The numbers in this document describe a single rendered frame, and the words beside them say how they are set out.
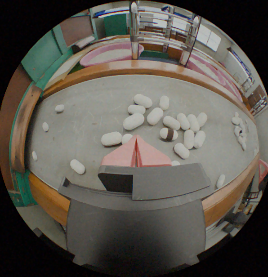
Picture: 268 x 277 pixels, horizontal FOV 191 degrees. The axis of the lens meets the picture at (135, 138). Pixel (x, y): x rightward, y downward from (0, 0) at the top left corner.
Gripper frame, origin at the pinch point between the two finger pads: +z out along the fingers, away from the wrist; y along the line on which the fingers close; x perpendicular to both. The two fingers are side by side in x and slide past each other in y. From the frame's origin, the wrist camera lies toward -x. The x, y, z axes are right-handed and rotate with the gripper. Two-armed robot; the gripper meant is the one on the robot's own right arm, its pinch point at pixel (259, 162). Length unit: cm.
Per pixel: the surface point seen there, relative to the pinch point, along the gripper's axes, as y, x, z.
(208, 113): 21.6, -2.4, 20.2
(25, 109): 76, -10, 15
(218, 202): 20.7, 10.3, 1.8
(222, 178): 20.4, 6.8, 6.9
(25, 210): 169, 57, -54
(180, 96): 29.7, -4.8, 23.0
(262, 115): -453, -79, 60
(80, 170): 49, 4, 10
